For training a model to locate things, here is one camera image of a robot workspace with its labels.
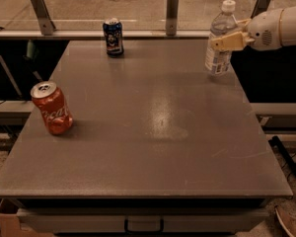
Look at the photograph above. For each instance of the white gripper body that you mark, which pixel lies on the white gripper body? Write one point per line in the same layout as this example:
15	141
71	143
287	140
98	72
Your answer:
263	31

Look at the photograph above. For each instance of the clear plastic water bottle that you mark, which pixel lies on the clear plastic water bottle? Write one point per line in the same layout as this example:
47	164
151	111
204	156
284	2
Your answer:
217	58

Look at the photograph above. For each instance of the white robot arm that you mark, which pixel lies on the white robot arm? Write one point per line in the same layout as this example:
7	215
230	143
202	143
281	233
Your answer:
287	27

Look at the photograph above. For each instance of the blue soda can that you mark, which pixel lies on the blue soda can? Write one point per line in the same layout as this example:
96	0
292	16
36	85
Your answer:
113	36

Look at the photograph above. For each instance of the red coke can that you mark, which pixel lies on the red coke can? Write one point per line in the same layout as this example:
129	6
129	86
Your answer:
50	100

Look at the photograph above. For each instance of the cardboard box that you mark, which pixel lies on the cardboard box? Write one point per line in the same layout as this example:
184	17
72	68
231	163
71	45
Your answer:
11	226

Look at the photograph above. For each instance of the right metal bracket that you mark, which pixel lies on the right metal bracket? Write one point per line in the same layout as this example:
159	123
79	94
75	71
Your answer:
260	6

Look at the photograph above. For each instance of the metal bracket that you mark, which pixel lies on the metal bracket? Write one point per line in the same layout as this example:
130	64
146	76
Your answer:
260	6
46	26
172	17

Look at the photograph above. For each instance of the middle metal bracket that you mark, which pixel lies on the middle metal bracket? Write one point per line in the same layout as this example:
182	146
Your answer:
172	17

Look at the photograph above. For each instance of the left metal bracket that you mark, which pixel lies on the left metal bracket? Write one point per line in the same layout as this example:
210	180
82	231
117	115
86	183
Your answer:
46	26

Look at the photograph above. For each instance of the grey drawer with handle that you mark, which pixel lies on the grey drawer with handle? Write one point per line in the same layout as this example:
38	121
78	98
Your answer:
98	220

